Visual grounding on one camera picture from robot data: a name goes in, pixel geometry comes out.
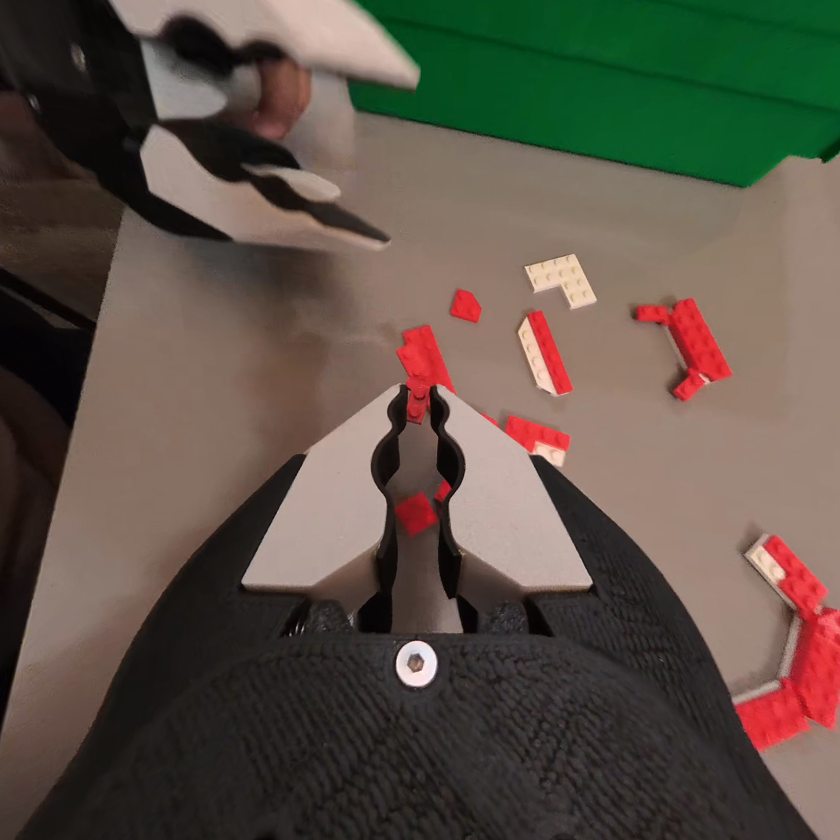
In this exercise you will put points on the red L-shaped lego plate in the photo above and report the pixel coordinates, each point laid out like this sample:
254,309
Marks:
528,433

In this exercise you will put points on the red and white lego wedge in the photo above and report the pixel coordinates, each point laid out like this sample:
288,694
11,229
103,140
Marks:
548,354

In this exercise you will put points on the large red white lego frame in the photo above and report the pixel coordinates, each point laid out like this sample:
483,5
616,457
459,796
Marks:
797,584

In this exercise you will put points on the small red lego piece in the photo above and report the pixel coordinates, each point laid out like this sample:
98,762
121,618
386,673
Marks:
416,403

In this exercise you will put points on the red square lego plate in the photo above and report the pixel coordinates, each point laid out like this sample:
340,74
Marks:
415,513

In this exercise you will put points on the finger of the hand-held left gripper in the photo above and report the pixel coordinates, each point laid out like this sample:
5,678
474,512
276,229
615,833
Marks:
190,190
295,26

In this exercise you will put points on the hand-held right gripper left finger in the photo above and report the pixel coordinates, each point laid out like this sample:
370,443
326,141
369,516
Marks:
315,518

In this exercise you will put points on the red lego plate assembly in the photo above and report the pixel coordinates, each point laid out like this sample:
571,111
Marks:
695,341

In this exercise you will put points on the white L-shaped lego plate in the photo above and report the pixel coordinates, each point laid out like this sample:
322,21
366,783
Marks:
558,275

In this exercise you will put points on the person's left hand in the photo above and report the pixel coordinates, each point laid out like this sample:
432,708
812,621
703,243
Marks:
282,98

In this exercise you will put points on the small red lego wedge tile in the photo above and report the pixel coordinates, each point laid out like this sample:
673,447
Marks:
466,305

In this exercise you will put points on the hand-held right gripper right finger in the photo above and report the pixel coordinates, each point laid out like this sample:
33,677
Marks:
512,518

